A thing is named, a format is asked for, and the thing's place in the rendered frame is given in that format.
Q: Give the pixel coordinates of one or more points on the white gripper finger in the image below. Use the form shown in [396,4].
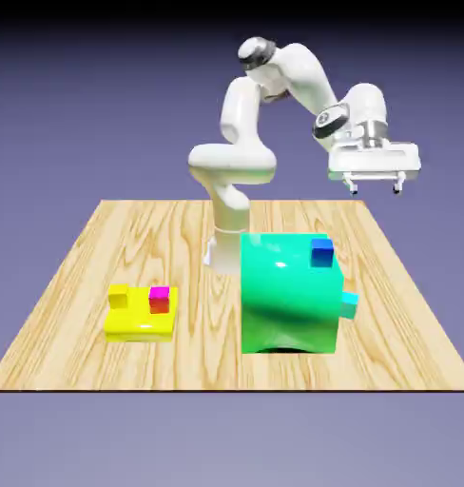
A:
[398,184]
[350,184]

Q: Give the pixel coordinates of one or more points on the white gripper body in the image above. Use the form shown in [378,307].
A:
[372,159]

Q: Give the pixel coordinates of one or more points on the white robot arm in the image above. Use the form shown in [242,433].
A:
[239,114]

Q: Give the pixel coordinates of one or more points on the small blue cube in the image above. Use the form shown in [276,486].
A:
[321,252]

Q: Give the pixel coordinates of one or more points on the small cyan cube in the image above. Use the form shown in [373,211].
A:
[349,305]

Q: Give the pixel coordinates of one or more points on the small magenta cube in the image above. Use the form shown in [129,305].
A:
[159,299]

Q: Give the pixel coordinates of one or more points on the small yellow cube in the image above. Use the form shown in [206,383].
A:
[118,296]

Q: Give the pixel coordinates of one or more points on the large green box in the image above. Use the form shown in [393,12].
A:
[289,293]

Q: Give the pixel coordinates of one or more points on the large yellow box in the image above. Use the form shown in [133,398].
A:
[140,323]

